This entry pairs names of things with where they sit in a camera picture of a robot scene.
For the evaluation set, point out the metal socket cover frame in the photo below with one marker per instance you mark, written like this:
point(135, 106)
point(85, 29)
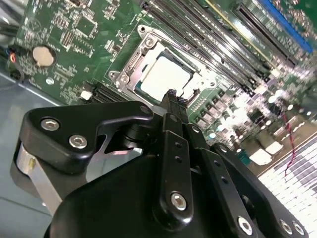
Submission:
point(151, 57)

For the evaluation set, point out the silver CPU green edge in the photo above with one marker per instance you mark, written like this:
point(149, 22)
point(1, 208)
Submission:
point(166, 74)

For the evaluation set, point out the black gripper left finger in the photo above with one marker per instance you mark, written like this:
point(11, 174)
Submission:
point(74, 124)

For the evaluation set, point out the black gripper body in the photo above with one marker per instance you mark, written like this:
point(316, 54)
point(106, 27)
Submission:
point(111, 205)

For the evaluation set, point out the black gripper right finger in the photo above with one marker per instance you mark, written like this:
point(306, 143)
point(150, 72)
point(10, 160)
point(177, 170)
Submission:
point(247, 193)

